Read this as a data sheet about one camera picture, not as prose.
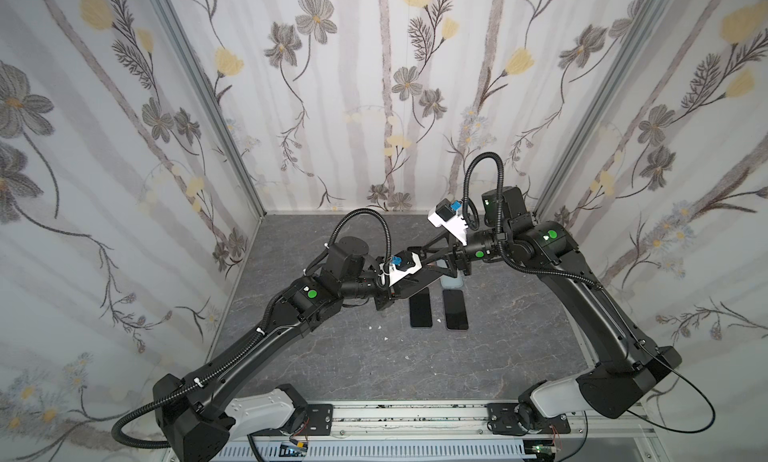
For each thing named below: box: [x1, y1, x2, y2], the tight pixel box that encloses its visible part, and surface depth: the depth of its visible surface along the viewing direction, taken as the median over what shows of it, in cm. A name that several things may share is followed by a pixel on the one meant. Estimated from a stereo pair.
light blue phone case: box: [441, 275, 464, 289], surface depth 102 cm
